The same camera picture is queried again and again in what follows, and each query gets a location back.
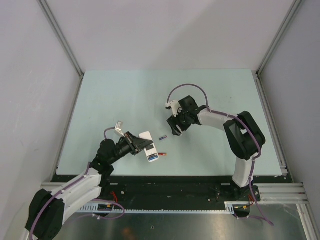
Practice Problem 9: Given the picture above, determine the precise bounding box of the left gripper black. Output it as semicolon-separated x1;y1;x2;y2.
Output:
108;131;153;164

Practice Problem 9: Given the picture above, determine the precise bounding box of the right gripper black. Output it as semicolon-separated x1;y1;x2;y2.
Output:
167;108;192;137

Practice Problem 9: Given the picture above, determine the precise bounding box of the white remote control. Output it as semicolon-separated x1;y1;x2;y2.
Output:
139;131;159;160

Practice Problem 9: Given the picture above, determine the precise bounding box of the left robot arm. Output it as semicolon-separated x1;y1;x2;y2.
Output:
25;131;154;240

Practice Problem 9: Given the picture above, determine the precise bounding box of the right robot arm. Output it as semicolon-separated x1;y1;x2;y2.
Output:
165;96;266;201

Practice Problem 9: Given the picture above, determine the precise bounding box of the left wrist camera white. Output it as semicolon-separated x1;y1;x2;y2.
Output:
114;121;125;137

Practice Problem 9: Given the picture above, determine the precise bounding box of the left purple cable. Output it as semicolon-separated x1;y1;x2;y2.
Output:
28;127;125;240

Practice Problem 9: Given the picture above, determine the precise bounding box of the purple cable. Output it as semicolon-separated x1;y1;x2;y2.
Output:
28;127;125;240
166;83;275;227

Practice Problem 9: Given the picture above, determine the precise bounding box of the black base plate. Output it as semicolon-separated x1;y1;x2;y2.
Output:
49;174;293;211

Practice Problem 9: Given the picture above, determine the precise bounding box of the right aluminium frame post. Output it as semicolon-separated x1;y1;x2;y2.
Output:
255;0;304;76

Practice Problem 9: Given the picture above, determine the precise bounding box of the aluminium frame post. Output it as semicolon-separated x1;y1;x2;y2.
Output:
255;0;304;76
36;0;85;78

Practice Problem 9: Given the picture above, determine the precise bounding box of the grey slotted cable duct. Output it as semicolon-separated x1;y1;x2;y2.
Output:
76;201;250;215

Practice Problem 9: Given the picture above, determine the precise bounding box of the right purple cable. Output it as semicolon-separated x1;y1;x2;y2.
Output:
166;83;275;227

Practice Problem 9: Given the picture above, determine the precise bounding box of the left aluminium frame post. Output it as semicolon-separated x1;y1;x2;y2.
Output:
36;0;85;78

